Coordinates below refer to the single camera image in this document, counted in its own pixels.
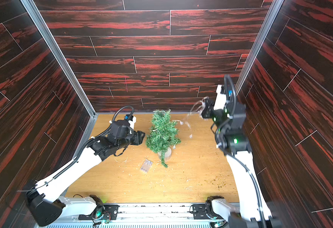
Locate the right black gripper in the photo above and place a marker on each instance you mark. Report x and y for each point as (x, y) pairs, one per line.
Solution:
(209, 108)

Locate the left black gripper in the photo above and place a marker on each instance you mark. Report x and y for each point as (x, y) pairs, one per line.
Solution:
(137, 138)

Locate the small green christmas tree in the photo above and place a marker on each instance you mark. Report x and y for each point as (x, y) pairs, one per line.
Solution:
(163, 133)

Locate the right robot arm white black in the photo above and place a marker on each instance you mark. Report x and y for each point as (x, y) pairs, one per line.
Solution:
(253, 211)

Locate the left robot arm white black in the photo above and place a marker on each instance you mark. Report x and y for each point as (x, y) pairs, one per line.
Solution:
(45, 200)

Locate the clear glass tree base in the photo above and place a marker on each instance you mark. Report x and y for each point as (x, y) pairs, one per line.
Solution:
(167, 154)

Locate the clear battery box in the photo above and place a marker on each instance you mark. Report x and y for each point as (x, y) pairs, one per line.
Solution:
(146, 166)

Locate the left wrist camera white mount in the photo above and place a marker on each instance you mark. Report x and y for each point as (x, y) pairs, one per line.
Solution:
(131, 120)

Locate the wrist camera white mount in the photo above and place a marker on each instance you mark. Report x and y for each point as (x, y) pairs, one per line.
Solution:
(131, 120)
(223, 97)

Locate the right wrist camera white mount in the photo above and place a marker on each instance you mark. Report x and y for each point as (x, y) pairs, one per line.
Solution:
(223, 97)

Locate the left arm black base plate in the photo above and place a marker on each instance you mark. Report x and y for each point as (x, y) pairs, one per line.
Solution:
(108, 212)

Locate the aluminium front rail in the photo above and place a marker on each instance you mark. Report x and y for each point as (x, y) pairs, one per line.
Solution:
(157, 215)

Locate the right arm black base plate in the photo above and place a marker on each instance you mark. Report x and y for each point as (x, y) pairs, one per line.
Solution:
(203, 212)

